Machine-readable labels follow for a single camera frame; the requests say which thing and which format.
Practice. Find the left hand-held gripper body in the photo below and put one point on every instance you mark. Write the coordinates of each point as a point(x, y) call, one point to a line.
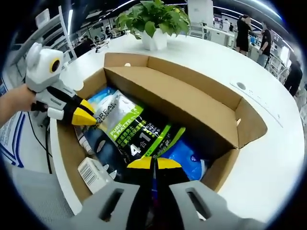
point(39, 69)

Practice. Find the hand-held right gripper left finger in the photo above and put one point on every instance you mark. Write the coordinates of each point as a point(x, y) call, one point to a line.
point(115, 206)

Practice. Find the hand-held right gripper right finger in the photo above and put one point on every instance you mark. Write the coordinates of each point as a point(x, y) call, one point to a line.
point(182, 208)

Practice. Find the small white carton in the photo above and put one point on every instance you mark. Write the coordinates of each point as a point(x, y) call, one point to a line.
point(92, 173)

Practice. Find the blue wipes packet white label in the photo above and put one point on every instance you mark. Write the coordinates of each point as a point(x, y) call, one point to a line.
point(184, 158)

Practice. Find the green black soft packet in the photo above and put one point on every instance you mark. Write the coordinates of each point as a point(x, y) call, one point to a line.
point(129, 127)

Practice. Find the brown cardboard shoe box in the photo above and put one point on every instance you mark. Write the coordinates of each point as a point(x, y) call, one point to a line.
point(182, 95)

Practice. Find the person's left hand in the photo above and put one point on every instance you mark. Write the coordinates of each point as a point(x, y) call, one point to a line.
point(25, 98)

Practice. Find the small dark table gadget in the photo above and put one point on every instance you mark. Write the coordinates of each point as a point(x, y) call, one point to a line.
point(99, 47)

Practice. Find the blue white notice board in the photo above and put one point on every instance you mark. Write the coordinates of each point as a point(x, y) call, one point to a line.
point(9, 141)

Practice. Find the grey office chair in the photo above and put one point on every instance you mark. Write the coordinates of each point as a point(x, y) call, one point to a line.
point(38, 203)

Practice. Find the green plant in white pot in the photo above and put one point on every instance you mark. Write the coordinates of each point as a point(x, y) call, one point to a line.
point(153, 21)

